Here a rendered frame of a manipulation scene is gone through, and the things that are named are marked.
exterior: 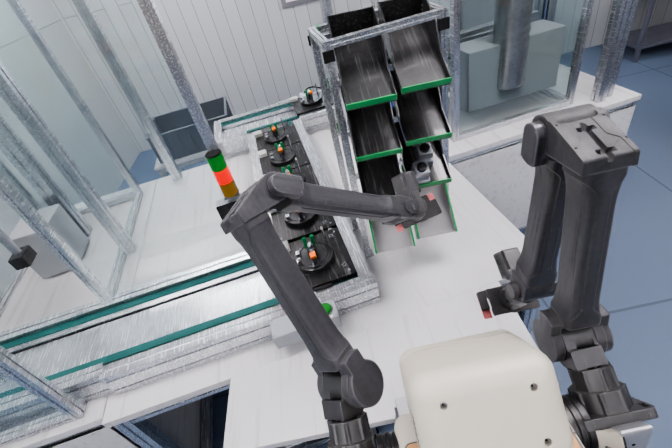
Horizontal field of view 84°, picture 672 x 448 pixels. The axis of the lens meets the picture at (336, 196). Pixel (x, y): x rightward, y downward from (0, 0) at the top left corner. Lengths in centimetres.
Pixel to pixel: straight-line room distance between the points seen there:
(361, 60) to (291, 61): 342
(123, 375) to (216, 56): 366
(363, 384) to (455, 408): 18
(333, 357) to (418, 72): 74
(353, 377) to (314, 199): 33
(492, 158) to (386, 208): 126
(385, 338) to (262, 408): 41
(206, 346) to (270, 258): 69
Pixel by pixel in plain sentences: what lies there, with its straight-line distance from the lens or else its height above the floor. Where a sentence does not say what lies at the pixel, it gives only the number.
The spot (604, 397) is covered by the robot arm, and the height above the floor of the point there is 123.
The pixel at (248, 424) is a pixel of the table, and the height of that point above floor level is 86.
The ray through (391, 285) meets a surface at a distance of 136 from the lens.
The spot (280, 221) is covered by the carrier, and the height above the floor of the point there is 97.
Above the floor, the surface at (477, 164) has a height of 76.
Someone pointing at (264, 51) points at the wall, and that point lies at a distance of 448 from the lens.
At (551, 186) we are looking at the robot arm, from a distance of 70.
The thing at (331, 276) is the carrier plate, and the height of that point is 97.
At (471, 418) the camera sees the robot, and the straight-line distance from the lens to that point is 62.
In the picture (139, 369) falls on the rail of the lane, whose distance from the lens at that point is 139.
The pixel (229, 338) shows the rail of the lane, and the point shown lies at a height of 94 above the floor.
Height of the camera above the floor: 193
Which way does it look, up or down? 37 degrees down
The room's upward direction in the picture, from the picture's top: 14 degrees counter-clockwise
